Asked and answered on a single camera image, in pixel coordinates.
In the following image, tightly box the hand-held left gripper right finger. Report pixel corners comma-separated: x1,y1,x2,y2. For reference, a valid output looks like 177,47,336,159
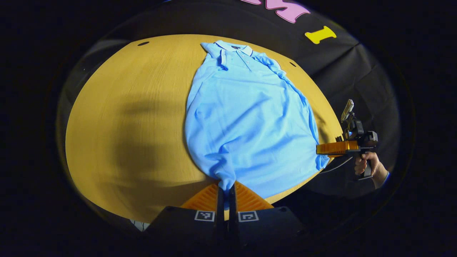
228,181,309,248

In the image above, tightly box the light blue T-shirt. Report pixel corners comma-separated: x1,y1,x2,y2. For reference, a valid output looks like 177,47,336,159
184,40,331,200

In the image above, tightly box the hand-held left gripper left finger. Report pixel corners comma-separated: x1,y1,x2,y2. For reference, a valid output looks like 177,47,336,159
145,183,225,248

